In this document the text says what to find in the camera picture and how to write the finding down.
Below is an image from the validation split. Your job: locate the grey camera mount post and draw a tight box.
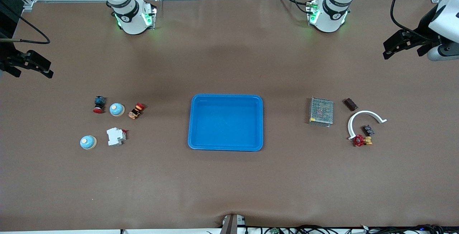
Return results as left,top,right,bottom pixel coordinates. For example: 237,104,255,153
219,213,247,234

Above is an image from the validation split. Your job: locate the blue plastic tray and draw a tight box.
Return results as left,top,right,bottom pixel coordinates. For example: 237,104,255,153
188,94,264,152

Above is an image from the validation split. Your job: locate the red handle brass valve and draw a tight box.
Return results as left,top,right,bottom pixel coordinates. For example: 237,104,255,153
352,135,373,148

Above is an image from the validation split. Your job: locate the red yellow selector switch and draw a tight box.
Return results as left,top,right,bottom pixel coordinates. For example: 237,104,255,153
128,102,146,120

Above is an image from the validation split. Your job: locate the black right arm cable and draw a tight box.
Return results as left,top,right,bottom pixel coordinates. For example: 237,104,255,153
0,12,51,44

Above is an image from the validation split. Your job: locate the metal mesh power supply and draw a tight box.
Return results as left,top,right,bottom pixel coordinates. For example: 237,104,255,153
308,97,335,128

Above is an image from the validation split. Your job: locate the red push button blue body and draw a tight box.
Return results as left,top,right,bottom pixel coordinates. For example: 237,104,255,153
93,96,107,114

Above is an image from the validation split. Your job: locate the white circuit breaker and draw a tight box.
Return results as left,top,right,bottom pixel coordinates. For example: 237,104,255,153
107,128,128,147

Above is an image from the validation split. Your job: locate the blue desk bell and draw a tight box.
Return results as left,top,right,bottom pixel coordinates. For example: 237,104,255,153
109,102,126,117
80,135,97,151

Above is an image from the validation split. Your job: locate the white curved plastic arc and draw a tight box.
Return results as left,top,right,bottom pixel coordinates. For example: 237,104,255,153
347,110,388,140

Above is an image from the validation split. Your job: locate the black left base cable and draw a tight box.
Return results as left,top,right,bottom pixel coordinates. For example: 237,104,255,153
275,0,316,15

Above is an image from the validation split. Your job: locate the black cable bundle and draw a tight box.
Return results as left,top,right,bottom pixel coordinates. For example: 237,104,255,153
206,224,459,234

